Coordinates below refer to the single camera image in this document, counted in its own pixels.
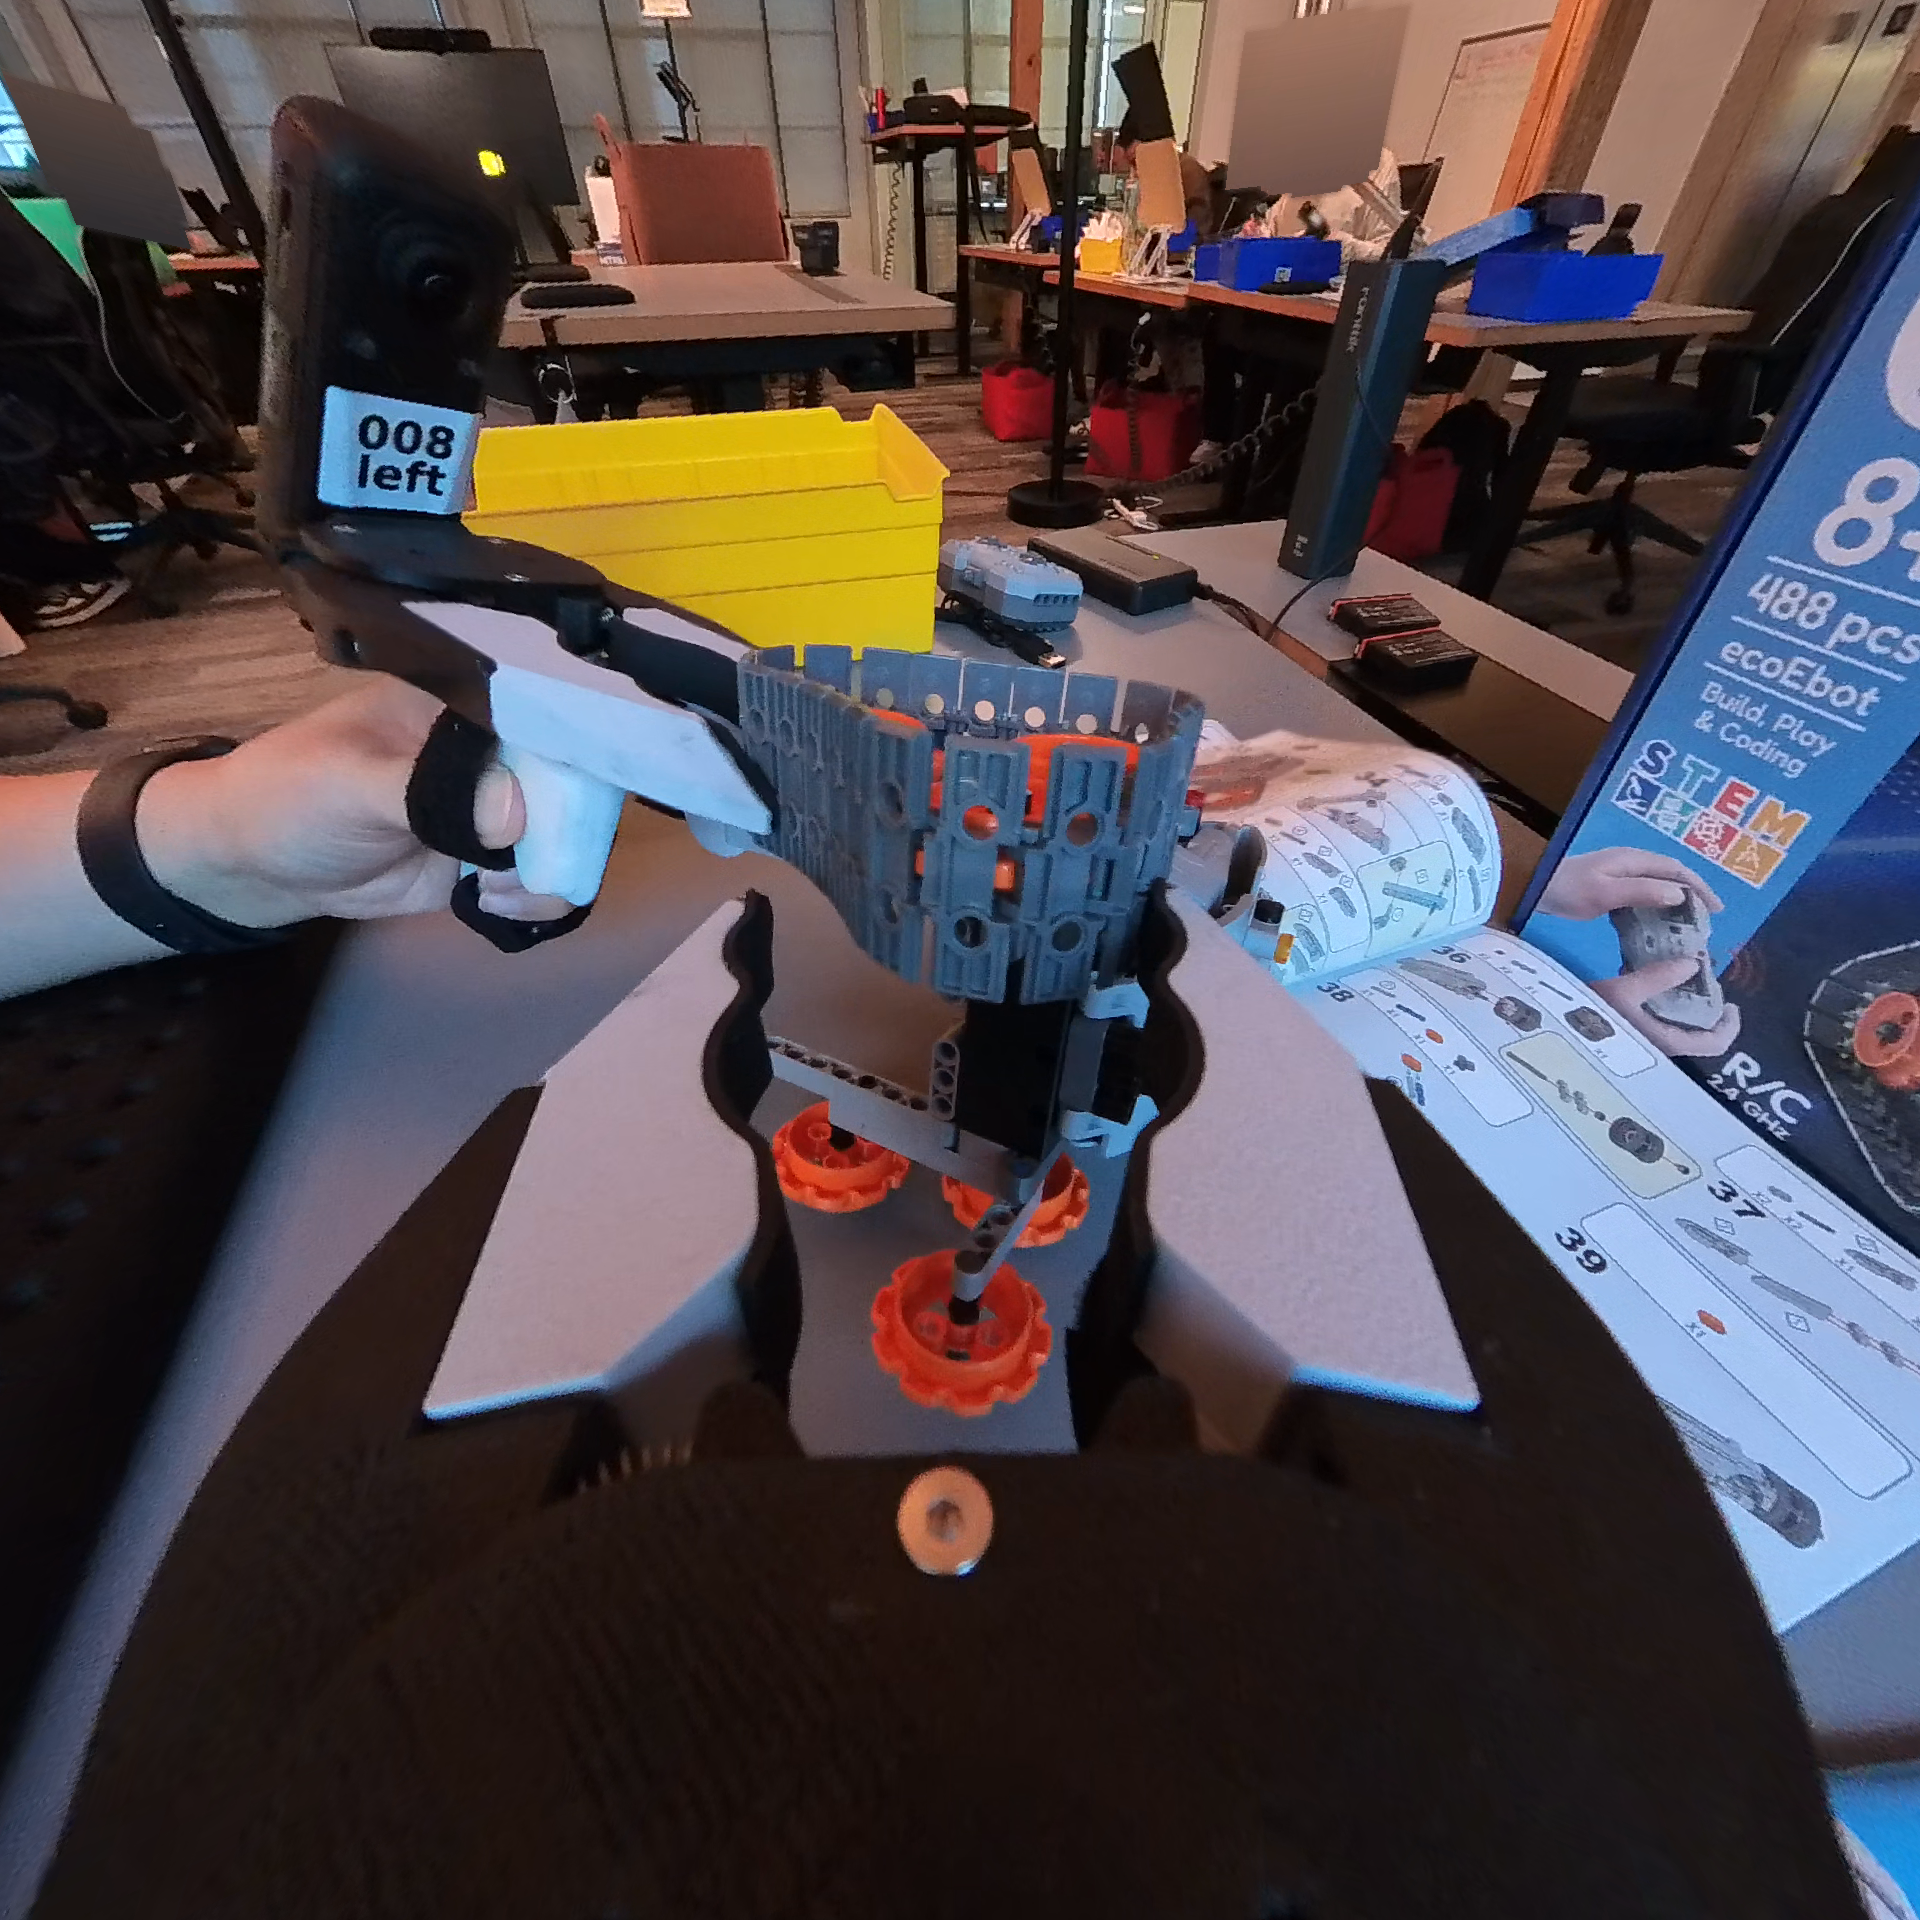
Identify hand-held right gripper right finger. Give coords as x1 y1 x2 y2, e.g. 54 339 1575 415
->
1072 891 1486 1419

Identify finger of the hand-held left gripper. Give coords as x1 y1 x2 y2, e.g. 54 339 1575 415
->
486 662 784 860
401 592 759 719

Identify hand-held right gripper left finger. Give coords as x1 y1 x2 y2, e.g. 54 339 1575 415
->
424 891 807 1419

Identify grey toy track belt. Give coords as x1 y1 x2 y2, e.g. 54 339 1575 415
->
736 642 1209 1007

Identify toy robot chassis orange wheels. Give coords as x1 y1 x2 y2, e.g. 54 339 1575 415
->
767 716 1295 1419

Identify person's left forearm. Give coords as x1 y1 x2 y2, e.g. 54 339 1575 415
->
0 767 152 1005

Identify grey office desk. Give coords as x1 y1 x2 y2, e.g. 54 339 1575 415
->
499 261 960 409

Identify black standing desk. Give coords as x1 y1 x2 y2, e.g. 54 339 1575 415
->
864 94 1042 378

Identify wooden office desk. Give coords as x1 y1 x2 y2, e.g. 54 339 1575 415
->
960 238 1753 602

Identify person's left hand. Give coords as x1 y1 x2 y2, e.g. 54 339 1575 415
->
134 677 594 934

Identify black computer monitor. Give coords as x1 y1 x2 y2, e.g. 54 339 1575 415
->
324 43 584 211

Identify yellow plastic bin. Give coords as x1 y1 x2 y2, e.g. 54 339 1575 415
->
599 573 943 656
470 405 949 522
464 507 943 597

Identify open instruction booklet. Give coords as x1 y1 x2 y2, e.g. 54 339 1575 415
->
1200 719 1920 1635

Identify brown cardboard box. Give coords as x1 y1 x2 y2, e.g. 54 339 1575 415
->
608 138 791 268

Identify grey toy remote module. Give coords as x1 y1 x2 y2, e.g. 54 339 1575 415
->
937 537 1087 630

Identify black wristband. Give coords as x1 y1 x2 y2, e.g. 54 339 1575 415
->
75 736 295 959

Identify black power adapter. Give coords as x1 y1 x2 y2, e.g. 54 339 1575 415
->
1026 531 1202 616

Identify black floor stand pole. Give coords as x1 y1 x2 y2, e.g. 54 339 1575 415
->
1007 0 1112 528

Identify blue robot kit box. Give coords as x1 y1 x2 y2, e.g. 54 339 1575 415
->
1506 193 1920 1254

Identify blue plastic bin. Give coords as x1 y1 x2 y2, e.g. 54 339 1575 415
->
1465 248 1664 321
1193 237 1345 291

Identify black office chair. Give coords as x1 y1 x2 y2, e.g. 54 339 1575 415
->
1569 187 1894 616

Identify whiteboard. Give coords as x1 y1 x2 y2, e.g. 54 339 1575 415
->
1426 21 1556 204

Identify black cable with plug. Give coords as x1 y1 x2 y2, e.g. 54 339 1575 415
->
937 597 1072 671

